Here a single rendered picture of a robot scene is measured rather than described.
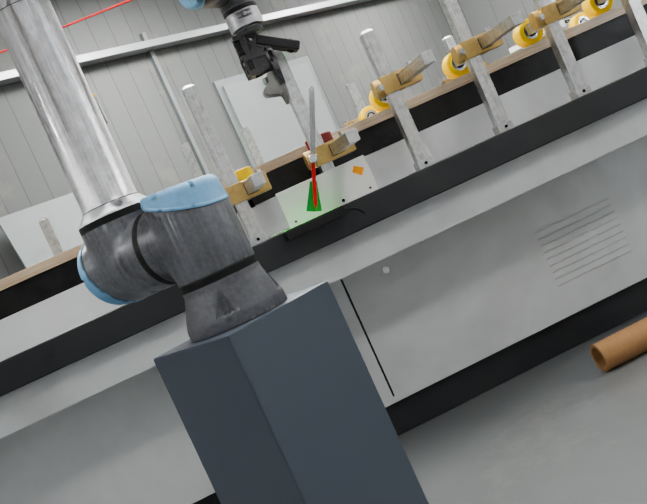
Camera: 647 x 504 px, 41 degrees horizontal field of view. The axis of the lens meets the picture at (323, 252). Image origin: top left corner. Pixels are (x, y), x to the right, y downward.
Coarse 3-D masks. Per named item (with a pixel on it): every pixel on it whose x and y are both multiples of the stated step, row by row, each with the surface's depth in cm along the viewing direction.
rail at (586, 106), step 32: (576, 96) 240; (608, 96) 239; (640, 96) 240; (512, 128) 234; (544, 128) 236; (576, 128) 237; (448, 160) 232; (480, 160) 233; (384, 192) 229; (416, 192) 230; (352, 224) 227; (256, 256) 223; (288, 256) 225; (96, 320) 217; (128, 320) 218; (160, 320) 220; (32, 352) 215; (64, 352) 216; (0, 384) 214
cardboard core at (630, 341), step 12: (636, 324) 232; (612, 336) 231; (624, 336) 230; (636, 336) 229; (600, 348) 229; (612, 348) 228; (624, 348) 228; (636, 348) 229; (600, 360) 234; (612, 360) 228; (624, 360) 229
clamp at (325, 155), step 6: (336, 138) 228; (324, 144) 228; (354, 144) 229; (318, 150) 228; (324, 150) 228; (330, 150) 228; (348, 150) 229; (354, 150) 230; (306, 156) 227; (318, 156) 228; (324, 156) 228; (330, 156) 228; (336, 156) 228; (306, 162) 230; (318, 162) 228; (324, 162) 228
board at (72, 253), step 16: (608, 16) 264; (576, 32) 262; (528, 48) 260; (544, 48) 260; (496, 64) 258; (464, 80) 257; (416, 96) 254; (432, 96) 255; (384, 112) 253; (352, 128) 251; (272, 160) 248; (288, 160) 248; (64, 256) 239; (32, 272) 237; (0, 288) 236
